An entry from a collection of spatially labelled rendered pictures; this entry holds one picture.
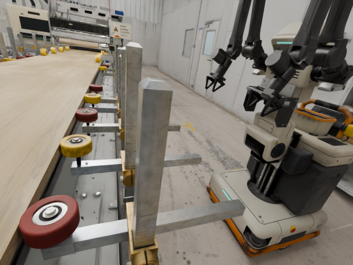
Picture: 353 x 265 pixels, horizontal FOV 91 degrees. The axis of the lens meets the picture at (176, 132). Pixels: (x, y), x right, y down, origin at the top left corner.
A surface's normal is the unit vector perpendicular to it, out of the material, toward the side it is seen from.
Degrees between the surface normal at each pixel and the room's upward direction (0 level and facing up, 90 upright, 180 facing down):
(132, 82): 90
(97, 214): 0
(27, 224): 0
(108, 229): 0
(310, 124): 92
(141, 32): 90
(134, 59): 90
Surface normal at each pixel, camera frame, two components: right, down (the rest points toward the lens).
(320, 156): -0.94, 0.02
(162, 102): 0.31, 0.44
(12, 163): 0.14, -0.90
